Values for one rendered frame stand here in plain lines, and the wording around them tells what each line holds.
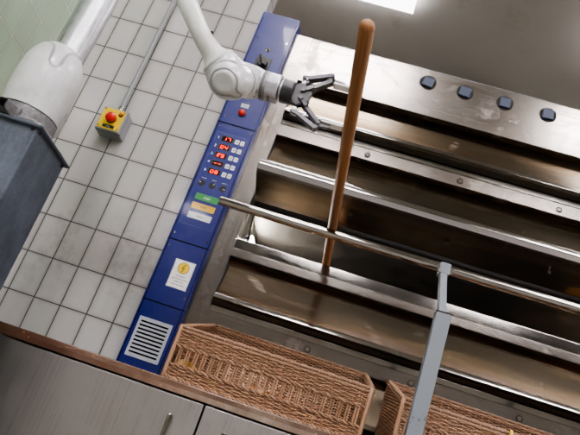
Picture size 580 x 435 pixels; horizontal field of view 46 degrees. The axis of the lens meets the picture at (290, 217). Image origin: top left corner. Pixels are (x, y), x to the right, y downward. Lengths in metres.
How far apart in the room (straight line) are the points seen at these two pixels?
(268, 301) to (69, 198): 0.84
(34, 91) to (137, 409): 0.84
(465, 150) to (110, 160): 1.36
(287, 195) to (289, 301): 0.39
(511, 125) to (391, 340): 0.99
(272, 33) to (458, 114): 0.82
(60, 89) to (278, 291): 1.05
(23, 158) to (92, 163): 1.01
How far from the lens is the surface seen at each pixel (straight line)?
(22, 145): 1.75
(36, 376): 1.93
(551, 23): 6.11
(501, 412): 2.44
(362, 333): 2.39
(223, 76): 1.91
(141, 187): 2.63
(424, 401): 1.77
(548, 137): 2.84
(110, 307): 2.49
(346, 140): 1.60
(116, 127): 2.69
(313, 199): 2.48
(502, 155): 2.76
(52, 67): 1.88
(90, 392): 1.88
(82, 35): 2.19
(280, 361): 1.88
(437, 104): 2.80
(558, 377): 2.54
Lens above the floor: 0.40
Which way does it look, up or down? 21 degrees up
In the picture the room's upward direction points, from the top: 20 degrees clockwise
